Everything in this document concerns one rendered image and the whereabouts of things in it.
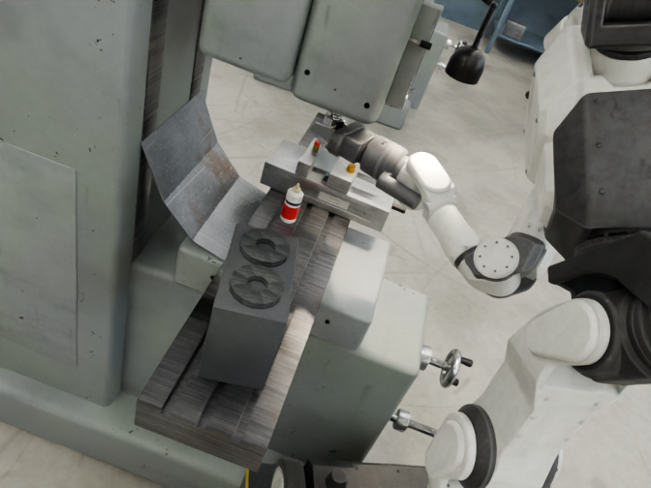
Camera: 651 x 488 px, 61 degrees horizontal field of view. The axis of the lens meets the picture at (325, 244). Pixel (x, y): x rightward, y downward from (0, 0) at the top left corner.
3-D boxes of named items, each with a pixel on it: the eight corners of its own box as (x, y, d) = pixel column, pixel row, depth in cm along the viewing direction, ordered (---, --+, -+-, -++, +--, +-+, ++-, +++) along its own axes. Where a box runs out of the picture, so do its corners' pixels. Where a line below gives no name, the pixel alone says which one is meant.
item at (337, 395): (368, 407, 201) (433, 294, 164) (351, 487, 176) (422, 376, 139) (163, 326, 202) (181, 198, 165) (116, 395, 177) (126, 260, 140)
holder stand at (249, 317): (277, 303, 116) (301, 232, 103) (263, 391, 99) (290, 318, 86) (221, 290, 114) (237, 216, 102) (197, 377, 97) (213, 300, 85)
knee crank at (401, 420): (460, 441, 158) (469, 430, 154) (459, 459, 153) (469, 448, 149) (388, 413, 158) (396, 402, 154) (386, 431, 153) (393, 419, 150)
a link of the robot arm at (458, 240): (430, 234, 115) (480, 311, 106) (421, 213, 107) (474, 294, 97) (475, 209, 114) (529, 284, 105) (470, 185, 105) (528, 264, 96)
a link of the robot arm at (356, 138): (363, 111, 124) (407, 136, 120) (351, 147, 130) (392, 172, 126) (332, 125, 115) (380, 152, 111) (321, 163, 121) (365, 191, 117)
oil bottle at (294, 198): (297, 217, 140) (308, 182, 134) (293, 226, 137) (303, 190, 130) (282, 211, 140) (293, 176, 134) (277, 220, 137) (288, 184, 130)
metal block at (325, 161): (337, 163, 149) (343, 144, 146) (331, 173, 144) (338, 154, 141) (319, 156, 149) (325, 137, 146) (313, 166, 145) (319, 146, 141)
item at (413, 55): (404, 104, 118) (444, 6, 105) (401, 111, 115) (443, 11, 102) (387, 97, 118) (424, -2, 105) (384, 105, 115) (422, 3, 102)
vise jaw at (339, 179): (359, 168, 153) (364, 156, 151) (347, 195, 142) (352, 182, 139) (339, 160, 154) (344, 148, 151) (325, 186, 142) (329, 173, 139)
